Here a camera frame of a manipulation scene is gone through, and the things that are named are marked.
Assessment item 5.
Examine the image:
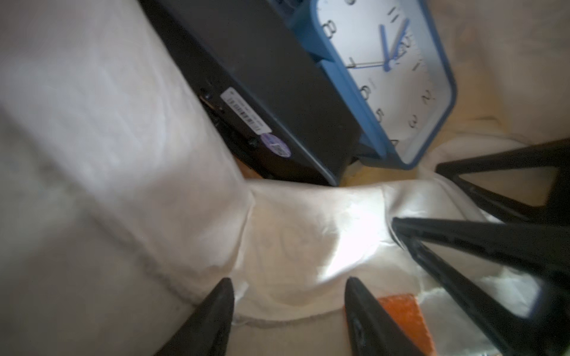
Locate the cream canvas tote bag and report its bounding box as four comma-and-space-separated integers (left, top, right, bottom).
1, 1, 569, 355

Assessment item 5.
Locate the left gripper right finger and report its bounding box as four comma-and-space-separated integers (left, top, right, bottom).
344, 277, 423, 356

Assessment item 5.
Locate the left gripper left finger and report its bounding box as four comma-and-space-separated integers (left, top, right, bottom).
156, 277, 235, 356

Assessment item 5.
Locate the blue square alarm clock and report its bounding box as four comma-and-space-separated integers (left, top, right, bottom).
272, 0, 457, 170

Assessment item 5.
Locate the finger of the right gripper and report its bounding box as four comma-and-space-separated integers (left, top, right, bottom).
436, 138, 569, 225
391, 218, 569, 355

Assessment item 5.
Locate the black rectangular alarm clock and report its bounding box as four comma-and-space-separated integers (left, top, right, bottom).
141, 1, 361, 186

